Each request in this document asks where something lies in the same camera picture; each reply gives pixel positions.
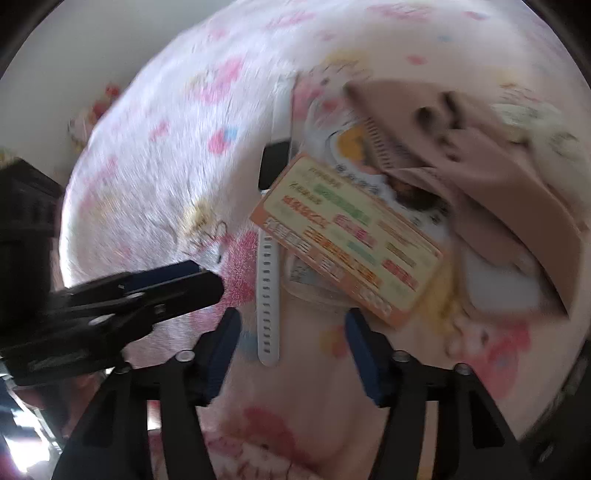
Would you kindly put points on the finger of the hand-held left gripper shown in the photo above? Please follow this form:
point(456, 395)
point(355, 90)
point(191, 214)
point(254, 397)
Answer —
point(184, 295)
point(157, 276)

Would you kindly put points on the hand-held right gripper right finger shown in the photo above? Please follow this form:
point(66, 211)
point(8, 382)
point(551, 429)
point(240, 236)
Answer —
point(362, 355)

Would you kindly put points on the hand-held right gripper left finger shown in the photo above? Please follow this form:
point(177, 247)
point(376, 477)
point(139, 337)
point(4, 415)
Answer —
point(220, 355)

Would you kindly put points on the orange printed card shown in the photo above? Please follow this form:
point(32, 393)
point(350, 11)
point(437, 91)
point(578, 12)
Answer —
point(346, 240)

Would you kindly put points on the pink cloth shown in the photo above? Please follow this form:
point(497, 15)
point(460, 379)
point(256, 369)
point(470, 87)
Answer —
point(485, 184)

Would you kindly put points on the pink printed blanket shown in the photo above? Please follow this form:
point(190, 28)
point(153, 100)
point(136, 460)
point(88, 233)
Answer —
point(161, 161)

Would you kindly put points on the white flat packet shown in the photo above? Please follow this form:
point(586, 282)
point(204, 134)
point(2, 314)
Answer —
point(503, 288)

